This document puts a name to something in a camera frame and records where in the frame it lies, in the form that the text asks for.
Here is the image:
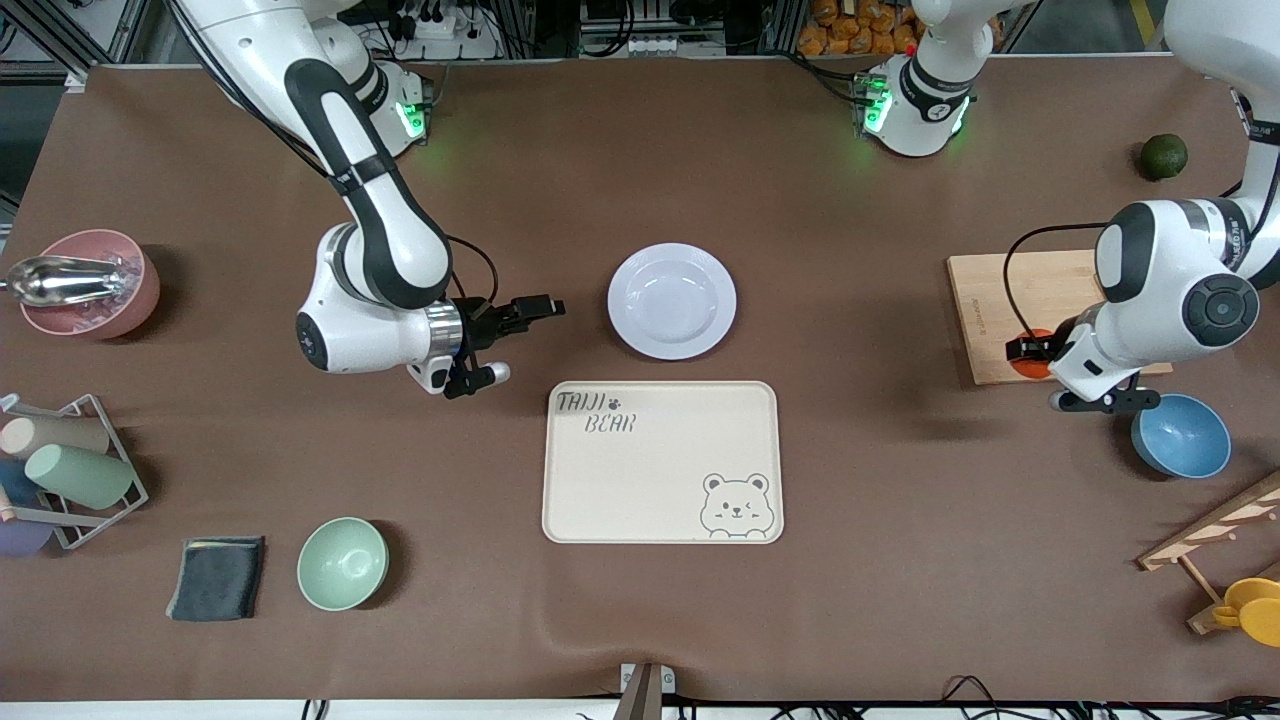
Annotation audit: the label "pale green bowl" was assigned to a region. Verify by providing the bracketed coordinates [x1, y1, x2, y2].
[297, 516, 390, 612]

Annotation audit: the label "clear ice cubes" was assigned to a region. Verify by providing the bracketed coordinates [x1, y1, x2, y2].
[35, 252, 143, 333]

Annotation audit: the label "cream bear print tray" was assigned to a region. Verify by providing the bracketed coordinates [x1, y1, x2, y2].
[541, 380, 785, 546]

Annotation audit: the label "grey wire cup rack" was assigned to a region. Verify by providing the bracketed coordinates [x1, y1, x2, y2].
[0, 393, 151, 551]

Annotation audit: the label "dark grey folded cloth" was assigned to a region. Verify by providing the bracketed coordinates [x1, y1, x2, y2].
[165, 536, 267, 623]

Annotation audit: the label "lavender round plate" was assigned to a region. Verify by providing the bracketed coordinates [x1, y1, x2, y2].
[607, 243, 738, 361]

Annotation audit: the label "purple cup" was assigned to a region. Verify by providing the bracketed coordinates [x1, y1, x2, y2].
[0, 515, 56, 558]

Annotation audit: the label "orange fruit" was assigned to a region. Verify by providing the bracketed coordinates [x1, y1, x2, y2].
[1010, 328, 1057, 380]

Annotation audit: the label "dark green lime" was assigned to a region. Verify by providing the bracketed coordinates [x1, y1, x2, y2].
[1140, 133, 1190, 182]

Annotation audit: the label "white power strip with plugs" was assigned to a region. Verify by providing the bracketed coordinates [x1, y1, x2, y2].
[385, 0, 501, 61]

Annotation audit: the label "blue cup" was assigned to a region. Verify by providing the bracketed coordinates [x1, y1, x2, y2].
[0, 460, 41, 506]

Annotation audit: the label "pink bowl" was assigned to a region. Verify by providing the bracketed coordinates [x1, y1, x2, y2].
[20, 230, 161, 341]

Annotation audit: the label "pile of orange buns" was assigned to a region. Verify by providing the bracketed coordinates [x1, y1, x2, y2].
[797, 0, 926, 57]

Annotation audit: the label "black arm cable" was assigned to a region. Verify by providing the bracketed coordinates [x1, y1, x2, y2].
[445, 235, 499, 313]
[1003, 222, 1111, 346]

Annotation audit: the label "blue bowl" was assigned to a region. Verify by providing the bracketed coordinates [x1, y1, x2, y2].
[1131, 393, 1233, 480]

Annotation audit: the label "white slim power strip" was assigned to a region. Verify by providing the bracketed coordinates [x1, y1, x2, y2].
[625, 35, 731, 58]

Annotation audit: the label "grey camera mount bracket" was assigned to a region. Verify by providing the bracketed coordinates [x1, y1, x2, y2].
[612, 662, 677, 720]

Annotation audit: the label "wooden cutting board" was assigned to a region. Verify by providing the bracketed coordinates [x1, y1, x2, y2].
[947, 250, 1174, 386]

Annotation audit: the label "shiny metal scoop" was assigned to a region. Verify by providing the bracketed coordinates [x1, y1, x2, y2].
[0, 256, 136, 308]

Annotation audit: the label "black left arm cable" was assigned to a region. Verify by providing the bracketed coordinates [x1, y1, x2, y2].
[1003, 222, 1111, 346]

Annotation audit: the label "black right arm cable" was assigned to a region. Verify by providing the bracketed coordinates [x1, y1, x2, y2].
[445, 235, 499, 313]

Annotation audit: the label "beige cup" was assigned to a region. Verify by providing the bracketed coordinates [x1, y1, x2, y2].
[0, 415, 111, 461]

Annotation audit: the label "mint green cup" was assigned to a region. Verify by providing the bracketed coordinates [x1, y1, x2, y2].
[25, 443, 136, 511]

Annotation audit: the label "wooden drying rack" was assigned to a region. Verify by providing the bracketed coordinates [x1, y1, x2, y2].
[1137, 470, 1280, 636]

